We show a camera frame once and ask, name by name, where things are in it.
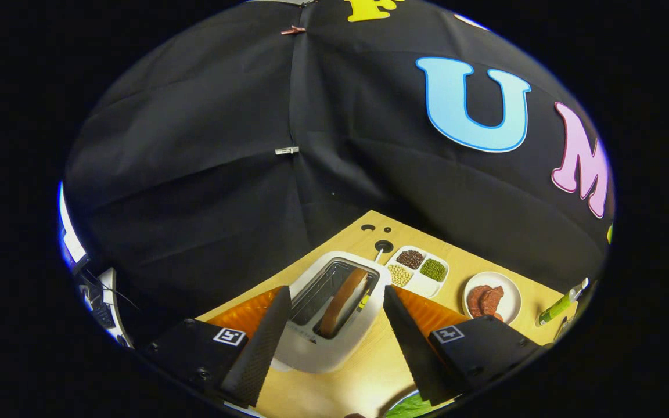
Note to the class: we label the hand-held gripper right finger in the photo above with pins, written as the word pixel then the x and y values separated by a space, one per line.
pixel 413 348

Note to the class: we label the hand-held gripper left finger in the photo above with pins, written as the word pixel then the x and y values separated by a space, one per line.
pixel 259 348

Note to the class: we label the green lettuce leaf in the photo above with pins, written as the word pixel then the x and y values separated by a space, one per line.
pixel 413 408

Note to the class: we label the toasted bread slice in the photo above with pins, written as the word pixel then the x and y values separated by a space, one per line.
pixel 340 305

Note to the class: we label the white divided bean dish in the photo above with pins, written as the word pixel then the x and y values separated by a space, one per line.
pixel 424 284

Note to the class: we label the white toaster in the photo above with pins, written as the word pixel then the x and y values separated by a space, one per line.
pixel 334 354

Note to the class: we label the brown meat slice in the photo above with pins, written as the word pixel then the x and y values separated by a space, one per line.
pixel 475 302
pixel 492 299

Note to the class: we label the round white plate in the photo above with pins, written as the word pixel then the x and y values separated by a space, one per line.
pixel 511 299

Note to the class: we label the green label plastic bottle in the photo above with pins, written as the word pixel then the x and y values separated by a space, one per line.
pixel 555 307

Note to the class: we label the black backdrop cloth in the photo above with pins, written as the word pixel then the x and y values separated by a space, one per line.
pixel 195 174

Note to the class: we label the silver cloth clip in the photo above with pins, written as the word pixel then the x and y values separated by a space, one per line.
pixel 287 150

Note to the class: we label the bright white panel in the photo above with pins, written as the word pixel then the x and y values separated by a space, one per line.
pixel 70 232

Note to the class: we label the pink cloth clip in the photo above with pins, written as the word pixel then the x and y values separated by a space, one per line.
pixel 293 29

